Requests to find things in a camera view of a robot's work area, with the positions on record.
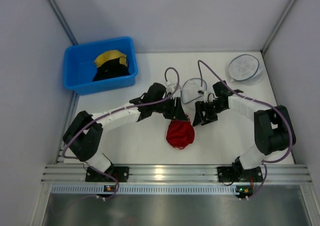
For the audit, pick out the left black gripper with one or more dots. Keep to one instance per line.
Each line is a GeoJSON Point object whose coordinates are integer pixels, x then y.
{"type": "Point", "coordinates": [173, 108]}

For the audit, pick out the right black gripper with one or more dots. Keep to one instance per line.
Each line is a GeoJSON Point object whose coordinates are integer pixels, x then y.
{"type": "Point", "coordinates": [206, 110]}

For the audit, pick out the red lace bra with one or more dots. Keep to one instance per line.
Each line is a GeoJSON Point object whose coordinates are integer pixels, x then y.
{"type": "Point", "coordinates": [180, 134]}

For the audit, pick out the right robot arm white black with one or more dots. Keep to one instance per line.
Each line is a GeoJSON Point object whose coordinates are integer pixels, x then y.
{"type": "Point", "coordinates": [273, 129]}

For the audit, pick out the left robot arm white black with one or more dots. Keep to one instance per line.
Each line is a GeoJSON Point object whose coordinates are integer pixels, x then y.
{"type": "Point", "coordinates": [84, 134]}

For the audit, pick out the black garment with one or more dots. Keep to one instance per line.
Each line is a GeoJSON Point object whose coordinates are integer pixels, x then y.
{"type": "Point", "coordinates": [114, 68]}

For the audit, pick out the yellow garment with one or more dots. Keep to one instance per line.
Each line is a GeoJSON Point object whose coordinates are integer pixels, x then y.
{"type": "Point", "coordinates": [110, 55]}

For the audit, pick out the blue plastic bin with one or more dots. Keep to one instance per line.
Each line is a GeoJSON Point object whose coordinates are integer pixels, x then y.
{"type": "Point", "coordinates": [79, 69]}

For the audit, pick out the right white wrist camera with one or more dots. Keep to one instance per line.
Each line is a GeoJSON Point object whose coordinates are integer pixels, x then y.
{"type": "Point", "coordinates": [203, 93]}

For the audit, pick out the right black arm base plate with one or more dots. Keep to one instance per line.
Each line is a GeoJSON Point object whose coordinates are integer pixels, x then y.
{"type": "Point", "coordinates": [232, 174]}

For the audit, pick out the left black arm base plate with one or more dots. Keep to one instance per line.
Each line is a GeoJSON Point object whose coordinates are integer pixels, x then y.
{"type": "Point", "coordinates": [120, 173]}

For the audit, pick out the aluminium frame rail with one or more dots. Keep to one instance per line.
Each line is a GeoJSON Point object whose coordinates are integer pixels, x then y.
{"type": "Point", "coordinates": [277, 174]}

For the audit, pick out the slotted grey cable duct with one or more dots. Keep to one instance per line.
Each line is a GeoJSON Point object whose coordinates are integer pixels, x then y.
{"type": "Point", "coordinates": [160, 189]}

